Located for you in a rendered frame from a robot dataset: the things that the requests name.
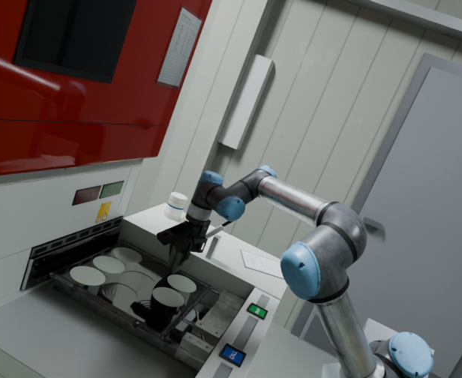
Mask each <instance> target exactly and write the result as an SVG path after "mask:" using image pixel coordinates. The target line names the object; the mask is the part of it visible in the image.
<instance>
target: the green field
mask: <svg viewBox="0 0 462 378"><path fill-rule="evenodd" d="M122 185H123V182H121V183H117V184H111V185H107V186H104V188H103V193H102V195H101V197H107V196H110V195H113V194H119V193H120V191H121V189H122Z"/></svg>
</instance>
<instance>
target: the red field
mask: <svg viewBox="0 0 462 378"><path fill-rule="evenodd" d="M100 188H101V187H96V188H92V189H88V190H82V191H78V192H77V195H76V199H75V201H74V204H77V203H83V202H86V201H89V200H95V199H97V198H98V194H99V190H100Z"/></svg>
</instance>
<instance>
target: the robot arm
mask: <svg viewBox="0 0 462 378"><path fill-rule="evenodd" d="M223 183H224V178H223V177H222V176H221V175H219V174H217V173H215V172H211V171H204V172H202V175H201V176H200V178H199V181H198V183H197V186H196V189H195V191H194V193H193V197H192V199H191V201H190V205H189V207H188V209H187V214H186V216H185V218H186V219H187V220H188V222H187V221H185V222H182V223H180V224H177V225H175V226H172V227H170V228H169V229H165V230H164V231H161V232H159V233H157V240H158V241H159V242H161V243H162V244H163V245H168V244H170V247H169V268H170V272H171V273H172V274H174V273H176V272H177V271H178V270H179V269H181V268H184V267H187V266H189V265H190V264H191V261H190V260H189V259H188V258H189V256H190V255H191V252H197V253H202V252H203V250H204V248H205V246H206V242H207V241H208V239H207V238H206V233H207V231H208V228H209V225H210V223H211V221H210V220H209V217H210V215H211V213H212V209H213V210H214V211H216V212H217V213H218V214H219V215H220V216H221V217H223V218H225V219H226V220H228V221H237V220H238V219H239V218H240V217H241V216H242V215H243V214H244V212H245V205H247V204H248V203H249V202H251V201H252V200H254V199H256V198H257V197H259V198H261V199H263V200H265V201H266V202H268V203H271V204H272V205H274V206H276V207H278V208H279V209H282V210H284V211H285V212H287V213H289V214H291V215H293V216H295V217H297V218H298V219H300V220H302V221H304V222H306V223H307V224H310V225H311V226H313V227H316V229H314V230H313V231H311V232H310V233H308V234H307V235H306V236H305V237H304V238H302V239H300V240H299V241H297V242H296V243H294V244H292V245H291V247H290V248H289V249H288V250H286V251H285V252H284V253H283V255H282V257H281V258H280V269H281V272H282V275H283V278H284V280H285V281H286V284H287V285H289V288H290V289H291V290H292V292H293V293H294V294H295V295H296V296H298V297H299V298H300V299H303V300H305V301H307V302H309V303H311V304H313V305H314V307H315V309H316V312H317V314H318V316H319V318H320V321H321V323H322V325H323V327H324V329H325V332H326V334H327V336H328V339H329V340H330V342H331V345H332V347H333V349H334V352H335V354H336V356H337V359H338V361H339V362H340V371H339V375H340V378H424V377H426V376H427V375H428V374H429V373H430V372H431V369H432V367H433V364H434V360H433V355H432V352H431V349H430V347H429V346H428V345H427V343H426V342H425V341H424V340H423V339H422V338H421V337H419V336H418V335H417V334H413V333H411V332H401V333H397V334H394V335H393V336H392V337H391V338H389V339H388V340H375V341H372V342H370V343H368V340H367V338H366V336H365V333H364V331H363V329H362V326H361V323H360V322H359V318H358V317H357V314H356V311H355V309H354V307H353V304H352V302H351V300H350V297H349V294H348V292H347V290H348V288H349V286H350V279H349V277H348V275H347V272H346V270H347V269H348V268H349V267H350V266H351V265H352V264H353V263H354V262H355V261H357V260H358V259H359V258H360V257H361V255H362V254H363V253H364V251H365V248H366V244H367V233H366V229H365V225H364V224H363V222H362V219H361V218H360V217H359V216H358V215H357V214H356V212H354V211H353V210H352V209H351V208H350V207H348V206H347V205H344V204H343V203H340V202H338V201H331V202H328V201H326V200H324V199H321V198H319V197H318V196H314V195H313V194H311V193H308V192H306V191H304V190H301V189H299V188H297V187H294V186H292V185H291V184H288V183H286V182H284V181H281V180H279V179H278V177H277V175H276V173H275V171H274V170H273V169H271V167H270V166H266V165H265V166H261V167H260V168H258V169H255V170H254V171H253V172H251V173H250V174H248V175H246V176H245V177H244V178H242V179H240V180H239V181H237V182H236V183H234V184H232V185H231V186H229V187H228V188H225V187H223V186H222V185H223ZM203 243H205V244H204V246H203ZM202 246H203V249H202V250H201V248H202Z"/></svg>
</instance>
